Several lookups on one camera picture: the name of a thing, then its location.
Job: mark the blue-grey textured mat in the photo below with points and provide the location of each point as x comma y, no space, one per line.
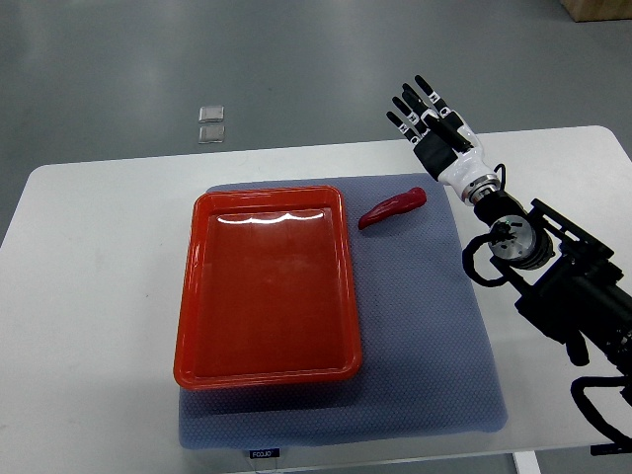
427,363

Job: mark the red pepper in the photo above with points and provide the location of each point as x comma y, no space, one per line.
412,199

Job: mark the black table label left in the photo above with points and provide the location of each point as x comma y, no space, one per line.
265,453

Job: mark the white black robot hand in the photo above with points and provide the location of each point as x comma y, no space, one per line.
451,152

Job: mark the black table label right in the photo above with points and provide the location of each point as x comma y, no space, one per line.
609,449

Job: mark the white table leg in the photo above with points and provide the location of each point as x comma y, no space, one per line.
525,462

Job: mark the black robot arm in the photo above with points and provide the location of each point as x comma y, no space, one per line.
568,287

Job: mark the upper floor plate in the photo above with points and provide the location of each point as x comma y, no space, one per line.
213,113

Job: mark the black table label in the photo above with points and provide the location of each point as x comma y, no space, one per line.
609,449
265,453

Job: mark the red plastic tray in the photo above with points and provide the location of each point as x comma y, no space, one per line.
269,293

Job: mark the cardboard box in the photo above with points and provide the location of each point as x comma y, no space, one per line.
597,10

